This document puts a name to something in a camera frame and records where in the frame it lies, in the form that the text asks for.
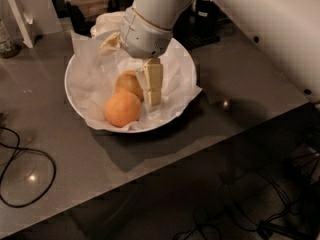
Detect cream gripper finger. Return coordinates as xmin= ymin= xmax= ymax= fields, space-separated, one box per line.
xmin=99 ymin=32 xmax=122 ymax=55
xmin=138 ymin=58 xmax=163 ymax=110

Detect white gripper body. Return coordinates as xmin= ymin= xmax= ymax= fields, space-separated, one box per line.
xmin=120 ymin=7 xmax=173 ymax=59

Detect orange fruit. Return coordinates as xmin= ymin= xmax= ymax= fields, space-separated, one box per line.
xmin=115 ymin=70 xmax=144 ymax=101
xmin=103 ymin=91 xmax=141 ymax=127

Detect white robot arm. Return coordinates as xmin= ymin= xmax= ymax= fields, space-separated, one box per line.
xmin=102 ymin=0 xmax=320 ymax=105

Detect large white bowl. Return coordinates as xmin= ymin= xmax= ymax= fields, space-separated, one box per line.
xmin=64 ymin=26 xmax=198 ymax=134

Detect white crumpled paper liner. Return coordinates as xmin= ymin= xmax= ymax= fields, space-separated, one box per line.
xmin=68 ymin=18 xmax=203 ymax=132

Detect black cup with packets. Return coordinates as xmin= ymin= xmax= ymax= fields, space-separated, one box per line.
xmin=194 ymin=0 xmax=219 ymax=38

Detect white board stand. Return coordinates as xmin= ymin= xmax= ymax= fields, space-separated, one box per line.
xmin=7 ymin=0 xmax=35 ymax=48

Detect glass bottle at left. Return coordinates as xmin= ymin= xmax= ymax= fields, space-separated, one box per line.
xmin=0 ymin=20 xmax=19 ymax=59

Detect black cable on table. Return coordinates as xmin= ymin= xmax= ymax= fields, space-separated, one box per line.
xmin=0 ymin=126 xmax=57 ymax=209

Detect black floor cables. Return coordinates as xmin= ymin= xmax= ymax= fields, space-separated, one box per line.
xmin=171 ymin=150 xmax=320 ymax=240

